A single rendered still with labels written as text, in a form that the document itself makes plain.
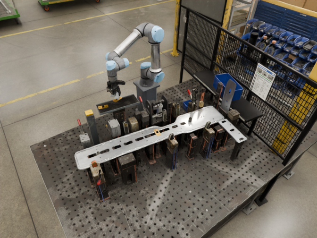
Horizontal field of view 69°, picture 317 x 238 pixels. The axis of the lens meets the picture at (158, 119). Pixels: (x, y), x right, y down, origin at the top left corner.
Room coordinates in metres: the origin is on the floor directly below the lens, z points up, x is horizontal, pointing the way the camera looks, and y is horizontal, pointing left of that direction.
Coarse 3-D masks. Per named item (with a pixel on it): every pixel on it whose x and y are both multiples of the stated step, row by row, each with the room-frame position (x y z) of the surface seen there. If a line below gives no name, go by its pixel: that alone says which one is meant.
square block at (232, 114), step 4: (228, 112) 1.65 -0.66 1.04; (232, 112) 1.63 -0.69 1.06; (236, 112) 1.64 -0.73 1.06; (228, 116) 1.64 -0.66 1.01; (232, 116) 1.60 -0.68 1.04; (236, 116) 1.61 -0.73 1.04; (232, 120) 1.59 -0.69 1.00; (236, 120) 1.62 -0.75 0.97; (228, 136) 1.60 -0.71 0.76; (228, 140) 1.60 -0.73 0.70
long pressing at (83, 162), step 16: (192, 112) 1.69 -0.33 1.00; (208, 112) 1.69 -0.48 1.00; (144, 128) 1.45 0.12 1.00; (160, 128) 1.46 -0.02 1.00; (176, 128) 1.46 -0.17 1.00; (192, 128) 1.47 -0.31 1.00; (112, 144) 1.26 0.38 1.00; (128, 144) 1.26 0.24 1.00; (144, 144) 1.27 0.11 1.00; (80, 160) 1.09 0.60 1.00; (96, 160) 1.10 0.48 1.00
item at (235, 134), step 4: (228, 120) 1.59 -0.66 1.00; (220, 124) 1.53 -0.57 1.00; (224, 124) 1.53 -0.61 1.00; (228, 124) 1.54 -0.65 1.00; (232, 124) 1.54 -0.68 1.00; (224, 128) 1.48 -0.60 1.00; (228, 128) 1.48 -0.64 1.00; (232, 128) 1.48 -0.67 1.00; (236, 128) 1.48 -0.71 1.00; (228, 132) 1.43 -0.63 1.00; (232, 132) 1.43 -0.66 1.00; (236, 132) 1.44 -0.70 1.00; (240, 132) 1.44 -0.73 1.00; (232, 136) 1.39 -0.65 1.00; (236, 136) 1.38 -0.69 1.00; (240, 136) 1.39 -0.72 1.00; (244, 136) 1.39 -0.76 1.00; (236, 140) 1.34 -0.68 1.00; (244, 140) 1.34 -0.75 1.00
